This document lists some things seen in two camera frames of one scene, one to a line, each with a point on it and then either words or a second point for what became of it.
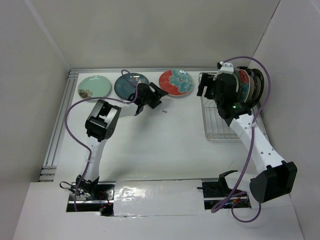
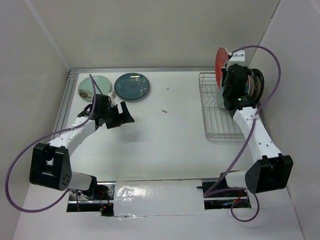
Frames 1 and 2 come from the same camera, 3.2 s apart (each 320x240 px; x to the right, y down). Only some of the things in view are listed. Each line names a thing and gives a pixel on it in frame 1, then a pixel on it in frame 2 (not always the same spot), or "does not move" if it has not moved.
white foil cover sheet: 158,197 does not move
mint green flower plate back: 94,86 does not move
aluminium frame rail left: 49,167 does not move
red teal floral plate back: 176,82 → 221,58
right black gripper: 208,85 → 233,77
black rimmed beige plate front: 259,82 does not move
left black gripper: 156,102 → 123,118
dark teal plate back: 124,88 does not move
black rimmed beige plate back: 250,99 → 259,80
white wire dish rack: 216,127 does not move
